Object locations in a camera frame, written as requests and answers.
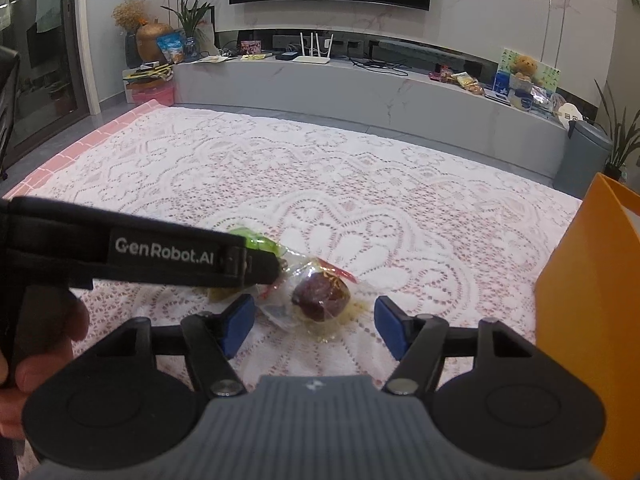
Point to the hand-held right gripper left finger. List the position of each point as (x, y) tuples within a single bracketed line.
[(237, 322)]

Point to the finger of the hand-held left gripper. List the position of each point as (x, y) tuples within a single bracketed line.
[(257, 267)]

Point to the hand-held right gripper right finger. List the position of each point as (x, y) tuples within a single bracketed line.
[(392, 325)]

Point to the green triangular snack packet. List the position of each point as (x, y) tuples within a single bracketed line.
[(255, 242)]

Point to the clear packet with dark-red snack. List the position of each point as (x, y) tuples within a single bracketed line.
[(320, 295)]

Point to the orange cardboard box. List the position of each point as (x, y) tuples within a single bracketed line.
[(590, 285)]

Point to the person's left hand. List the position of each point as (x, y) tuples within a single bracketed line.
[(47, 365)]

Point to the pink box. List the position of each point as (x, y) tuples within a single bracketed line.
[(150, 95)]

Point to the yellow and black packets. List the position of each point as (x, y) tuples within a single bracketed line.
[(147, 72)]

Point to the blue snack bag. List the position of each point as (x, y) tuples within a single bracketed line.
[(170, 47)]

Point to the white marble television cabinet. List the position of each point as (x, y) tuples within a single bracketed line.
[(375, 95)]

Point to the gold round vase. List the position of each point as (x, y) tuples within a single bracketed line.
[(152, 42)]

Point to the black set-top box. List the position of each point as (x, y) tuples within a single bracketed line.
[(287, 56)]

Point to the white router with antennas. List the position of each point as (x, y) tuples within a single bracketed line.
[(312, 59)]

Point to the pink picture card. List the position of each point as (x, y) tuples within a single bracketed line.
[(251, 48)]

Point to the green potted plant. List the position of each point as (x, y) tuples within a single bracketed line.
[(192, 15)]

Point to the dried flower bunch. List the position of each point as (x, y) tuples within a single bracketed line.
[(130, 12)]

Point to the grey trash bin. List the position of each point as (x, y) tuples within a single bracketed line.
[(582, 160)]

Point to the pile of snack packets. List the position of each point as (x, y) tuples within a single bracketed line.
[(462, 81)]

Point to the white round object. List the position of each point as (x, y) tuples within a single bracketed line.
[(570, 112)]

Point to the brown teddy bear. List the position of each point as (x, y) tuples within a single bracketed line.
[(525, 66)]

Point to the tall leafy potted plant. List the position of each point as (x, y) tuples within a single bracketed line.
[(620, 140)]

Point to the green printed picture board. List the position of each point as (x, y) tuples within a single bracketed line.
[(550, 77)]

